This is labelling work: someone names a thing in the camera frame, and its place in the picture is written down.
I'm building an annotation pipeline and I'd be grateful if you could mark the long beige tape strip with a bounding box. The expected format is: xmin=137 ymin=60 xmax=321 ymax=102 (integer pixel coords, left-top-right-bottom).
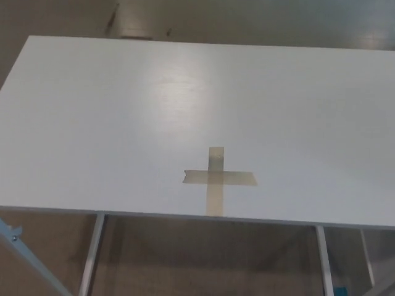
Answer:
xmin=206 ymin=146 xmax=225 ymax=216

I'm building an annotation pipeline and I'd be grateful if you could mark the white table leg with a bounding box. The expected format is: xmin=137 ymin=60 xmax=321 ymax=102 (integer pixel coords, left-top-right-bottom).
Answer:
xmin=78 ymin=212 xmax=107 ymax=296
xmin=315 ymin=224 xmax=336 ymax=296
xmin=360 ymin=229 xmax=376 ymax=286

